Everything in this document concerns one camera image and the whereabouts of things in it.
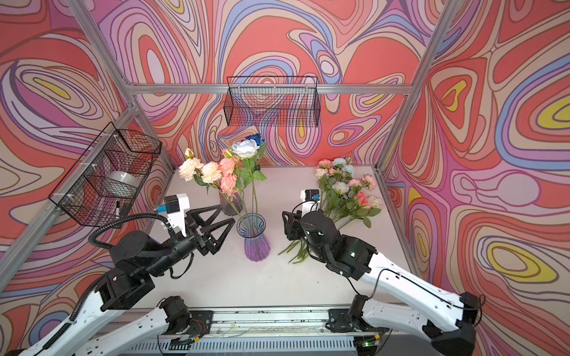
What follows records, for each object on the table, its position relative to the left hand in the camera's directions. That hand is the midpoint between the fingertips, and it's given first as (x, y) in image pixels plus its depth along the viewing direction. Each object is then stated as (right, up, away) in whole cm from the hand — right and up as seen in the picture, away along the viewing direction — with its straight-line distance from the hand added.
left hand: (229, 215), depth 53 cm
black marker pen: (-43, 0, +20) cm, 47 cm away
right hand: (+15, -3, +15) cm, 22 cm away
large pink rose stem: (+48, +1, +46) cm, 66 cm away
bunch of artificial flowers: (+40, +3, +47) cm, 62 cm away
